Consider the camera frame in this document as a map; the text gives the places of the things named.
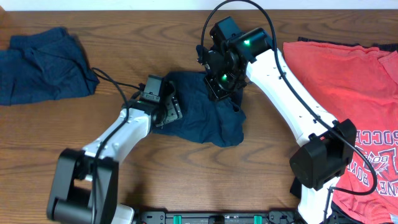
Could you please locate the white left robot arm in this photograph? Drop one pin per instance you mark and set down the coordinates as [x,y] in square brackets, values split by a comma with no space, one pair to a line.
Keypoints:
[85,184]

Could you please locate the folded navy cloth left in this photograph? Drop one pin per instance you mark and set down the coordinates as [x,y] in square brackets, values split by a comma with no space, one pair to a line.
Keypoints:
[47,66]

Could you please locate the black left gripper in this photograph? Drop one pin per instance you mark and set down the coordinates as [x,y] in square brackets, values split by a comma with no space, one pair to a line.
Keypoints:
[175,111]

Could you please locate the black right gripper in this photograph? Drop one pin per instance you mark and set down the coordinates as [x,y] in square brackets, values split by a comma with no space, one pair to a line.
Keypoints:
[216,91]

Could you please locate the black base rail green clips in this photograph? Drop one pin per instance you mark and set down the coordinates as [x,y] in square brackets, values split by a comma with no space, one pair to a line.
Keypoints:
[273,217]

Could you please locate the black garment under pile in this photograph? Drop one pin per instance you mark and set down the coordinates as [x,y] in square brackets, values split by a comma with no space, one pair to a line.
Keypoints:
[384,47]

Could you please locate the red printed t-shirt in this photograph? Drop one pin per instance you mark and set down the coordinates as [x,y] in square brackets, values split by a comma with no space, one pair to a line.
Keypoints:
[360,84]

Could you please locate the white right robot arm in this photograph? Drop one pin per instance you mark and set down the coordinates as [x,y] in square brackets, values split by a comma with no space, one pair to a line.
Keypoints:
[237,58]

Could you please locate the navy blue shorts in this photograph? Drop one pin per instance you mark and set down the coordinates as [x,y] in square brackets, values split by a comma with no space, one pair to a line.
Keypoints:
[220,123]

